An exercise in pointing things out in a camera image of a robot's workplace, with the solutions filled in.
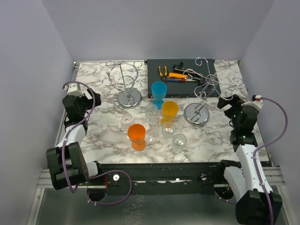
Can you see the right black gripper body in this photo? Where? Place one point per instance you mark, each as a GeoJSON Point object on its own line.
{"type": "Point", "coordinates": [234, 112]}

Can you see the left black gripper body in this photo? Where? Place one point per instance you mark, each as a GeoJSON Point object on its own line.
{"type": "Point", "coordinates": [86, 104]}

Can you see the scroll arm chrome glass rack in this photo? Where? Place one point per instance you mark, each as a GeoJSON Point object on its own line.
{"type": "Point", "coordinates": [197, 114]}

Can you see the ribbed clear wine glass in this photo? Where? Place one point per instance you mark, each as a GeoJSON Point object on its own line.
{"type": "Point", "coordinates": [179, 142]}

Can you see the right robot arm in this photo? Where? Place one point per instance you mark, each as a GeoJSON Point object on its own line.
{"type": "Point", "coordinates": [256, 202]}

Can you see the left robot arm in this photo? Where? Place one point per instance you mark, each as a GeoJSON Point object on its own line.
{"type": "Point", "coordinates": [66, 162]}

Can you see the clear glass far left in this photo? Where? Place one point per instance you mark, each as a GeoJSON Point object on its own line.
{"type": "Point", "coordinates": [126, 121]}

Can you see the orange plastic goblet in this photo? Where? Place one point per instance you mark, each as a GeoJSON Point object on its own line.
{"type": "Point", "coordinates": [136, 134]}

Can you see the dark grey tool tray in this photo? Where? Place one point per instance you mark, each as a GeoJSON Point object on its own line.
{"type": "Point", "coordinates": [156, 67]}

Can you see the yellow plastic goblet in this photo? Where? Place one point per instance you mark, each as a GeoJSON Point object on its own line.
{"type": "Point", "coordinates": [169, 111]}

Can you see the clear glass with reflection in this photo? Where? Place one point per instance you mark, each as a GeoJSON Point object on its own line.
{"type": "Point", "coordinates": [168, 130]}

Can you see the clear glass behind centre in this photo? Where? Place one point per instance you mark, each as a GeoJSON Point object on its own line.
{"type": "Point", "coordinates": [150, 110]}

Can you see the black metal tool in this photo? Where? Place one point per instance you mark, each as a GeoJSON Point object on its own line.
{"type": "Point", "coordinates": [181, 68]}

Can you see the clear stemmed glass centre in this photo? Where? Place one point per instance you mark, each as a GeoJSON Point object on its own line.
{"type": "Point", "coordinates": [155, 125]}

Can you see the orange utility knife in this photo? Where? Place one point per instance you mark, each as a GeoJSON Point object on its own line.
{"type": "Point", "coordinates": [177, 76]}

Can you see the blue red screwdriver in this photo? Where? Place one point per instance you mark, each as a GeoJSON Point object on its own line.
{"type": "Point", "coordinates": [176, 80]}

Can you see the blue plastic goblet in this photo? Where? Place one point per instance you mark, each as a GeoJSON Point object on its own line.
{"type": "Point", "coordinates": [159, 90]}

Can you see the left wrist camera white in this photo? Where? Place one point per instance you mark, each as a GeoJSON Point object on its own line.
{"type": "Point", "coordinates": [74, 90]}

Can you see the round ring chrome glass rack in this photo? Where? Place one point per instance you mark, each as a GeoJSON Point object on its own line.
{"type": "Point", "coordinates": [122, 76]}

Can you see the black front mounting rail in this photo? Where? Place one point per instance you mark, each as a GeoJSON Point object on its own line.
{"type": "Point", "coordinates": [165, 178]}

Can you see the aluminium extrusion frame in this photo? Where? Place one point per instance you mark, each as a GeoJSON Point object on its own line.
{"type": "Point", "coordinates": [44, 182]}

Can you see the yellow handled pliers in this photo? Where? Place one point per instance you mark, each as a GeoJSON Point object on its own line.
{"type": "Point", "coordinates": [163, 72]}

